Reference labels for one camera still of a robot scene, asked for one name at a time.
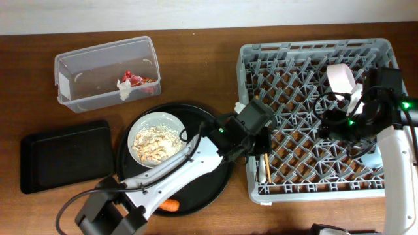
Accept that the pink bowl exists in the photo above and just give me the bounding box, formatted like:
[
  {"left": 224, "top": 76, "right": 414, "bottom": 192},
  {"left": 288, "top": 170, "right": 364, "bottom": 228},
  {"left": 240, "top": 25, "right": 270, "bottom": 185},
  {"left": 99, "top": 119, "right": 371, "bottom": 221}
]
[{"left": 327, "top": 64, "right": 355, "bottom": 101}]

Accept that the light blue cup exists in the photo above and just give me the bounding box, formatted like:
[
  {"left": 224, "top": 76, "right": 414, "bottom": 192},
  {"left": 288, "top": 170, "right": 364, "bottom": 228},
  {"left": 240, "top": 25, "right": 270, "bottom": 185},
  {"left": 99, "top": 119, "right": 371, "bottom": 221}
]
[{"left": 360, "top": 145, "right": 383, "bottom": 168}]

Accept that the grey plate with food scraps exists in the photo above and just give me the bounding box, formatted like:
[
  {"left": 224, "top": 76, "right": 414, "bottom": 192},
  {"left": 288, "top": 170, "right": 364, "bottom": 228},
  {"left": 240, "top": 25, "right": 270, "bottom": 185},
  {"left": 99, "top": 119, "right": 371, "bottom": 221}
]
[{"left": 127, "top": 112, "right": 187, "bottom": 168}]

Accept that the orange carrot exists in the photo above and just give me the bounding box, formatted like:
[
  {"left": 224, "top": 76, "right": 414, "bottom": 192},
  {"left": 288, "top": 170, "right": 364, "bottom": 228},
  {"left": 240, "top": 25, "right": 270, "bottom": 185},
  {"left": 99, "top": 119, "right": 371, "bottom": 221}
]
[{"left": 159, "top": 199, "right": 180, "bottom": 212}]

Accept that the red white wrapper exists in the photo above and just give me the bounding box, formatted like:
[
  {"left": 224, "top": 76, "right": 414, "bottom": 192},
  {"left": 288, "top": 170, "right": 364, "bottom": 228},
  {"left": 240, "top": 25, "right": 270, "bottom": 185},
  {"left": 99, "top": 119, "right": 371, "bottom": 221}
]
[{"left": 116, "top": 70, "right": 156, "bottom": 101}]

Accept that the wooden chopstick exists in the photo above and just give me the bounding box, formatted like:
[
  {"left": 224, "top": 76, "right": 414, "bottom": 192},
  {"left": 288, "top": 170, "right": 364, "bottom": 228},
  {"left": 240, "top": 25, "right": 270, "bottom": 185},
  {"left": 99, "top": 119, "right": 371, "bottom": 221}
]
[{"left": 264, "top": 153, "right": 272, "bottom": 183}]

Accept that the white plastic fork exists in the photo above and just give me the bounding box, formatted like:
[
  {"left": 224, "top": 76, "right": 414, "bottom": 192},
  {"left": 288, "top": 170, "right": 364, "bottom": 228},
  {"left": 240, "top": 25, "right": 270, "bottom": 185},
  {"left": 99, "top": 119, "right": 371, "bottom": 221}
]
[{"left": 258, "top": 155, "right": 266, "bottom": 183}]

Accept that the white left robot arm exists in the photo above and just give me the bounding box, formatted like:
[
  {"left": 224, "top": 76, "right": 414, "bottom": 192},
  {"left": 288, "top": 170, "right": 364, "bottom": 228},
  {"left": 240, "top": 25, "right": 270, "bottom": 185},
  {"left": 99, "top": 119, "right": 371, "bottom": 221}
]
[{"left": 55, "top": 99, "right": 277, "bottom": 234}]

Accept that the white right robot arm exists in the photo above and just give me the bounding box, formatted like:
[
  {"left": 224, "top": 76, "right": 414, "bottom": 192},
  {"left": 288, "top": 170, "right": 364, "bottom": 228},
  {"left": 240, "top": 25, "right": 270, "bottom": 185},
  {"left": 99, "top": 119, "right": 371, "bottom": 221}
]
[{"left": 316, "top": 64, "right": 417, "bottom": 234}]

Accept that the grey dishwasher rack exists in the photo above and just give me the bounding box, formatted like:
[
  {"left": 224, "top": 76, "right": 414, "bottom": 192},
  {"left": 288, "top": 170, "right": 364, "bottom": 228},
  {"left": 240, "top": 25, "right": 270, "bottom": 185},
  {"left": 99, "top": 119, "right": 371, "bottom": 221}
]
[{"left": 236, "top": 39, "right": 398, "bottom": 204}]

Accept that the clear plastic bin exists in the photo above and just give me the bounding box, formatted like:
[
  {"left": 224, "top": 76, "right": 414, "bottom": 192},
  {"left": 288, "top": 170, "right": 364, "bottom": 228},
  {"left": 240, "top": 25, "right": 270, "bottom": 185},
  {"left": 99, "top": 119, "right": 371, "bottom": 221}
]
[{"left": 54, "top": 36, "right": 161, "bottom": 113}]

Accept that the black rectangular bin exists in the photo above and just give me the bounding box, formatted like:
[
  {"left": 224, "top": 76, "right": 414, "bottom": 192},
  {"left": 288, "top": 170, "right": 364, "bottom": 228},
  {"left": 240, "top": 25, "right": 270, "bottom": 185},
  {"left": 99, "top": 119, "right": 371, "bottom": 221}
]
[{"left": 20, "top": 120, "right": 114, "bottom": 195}]

